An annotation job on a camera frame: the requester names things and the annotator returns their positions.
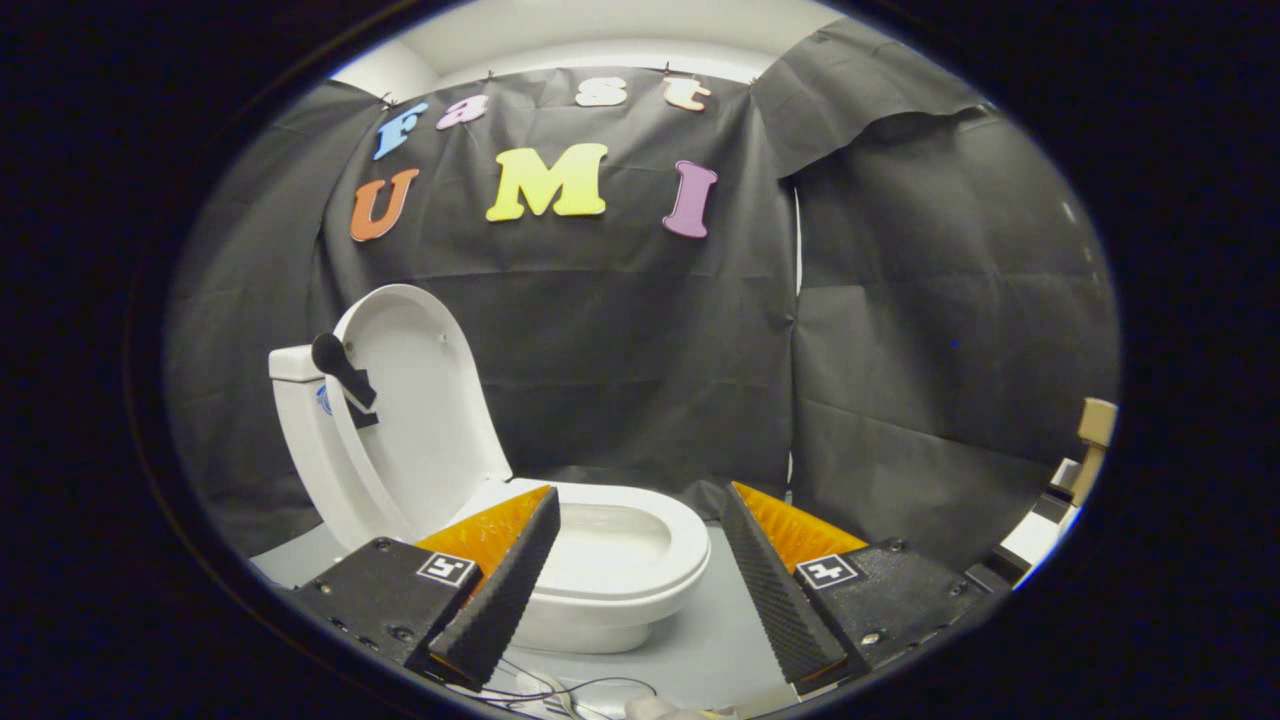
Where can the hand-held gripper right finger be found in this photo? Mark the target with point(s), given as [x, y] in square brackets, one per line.
[780, 600]

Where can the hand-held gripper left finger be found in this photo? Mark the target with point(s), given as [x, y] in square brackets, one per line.
[498, 600]

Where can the white toilet lid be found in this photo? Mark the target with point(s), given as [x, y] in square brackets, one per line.
[420, 420]

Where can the black lid pull tab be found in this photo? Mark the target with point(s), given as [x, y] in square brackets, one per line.
[340, 370]

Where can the white toilet seat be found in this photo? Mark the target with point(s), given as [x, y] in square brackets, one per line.
[680, 545]

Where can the white ceramic toilet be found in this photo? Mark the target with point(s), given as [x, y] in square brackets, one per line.
[300, 440]

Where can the white flat box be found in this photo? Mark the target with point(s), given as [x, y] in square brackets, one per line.
[1030, 540]

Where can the black backdrop cloth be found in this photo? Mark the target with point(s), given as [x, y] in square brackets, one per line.
[640, 360]

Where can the brown cardboard box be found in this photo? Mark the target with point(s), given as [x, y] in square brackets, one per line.
[1095, 430]

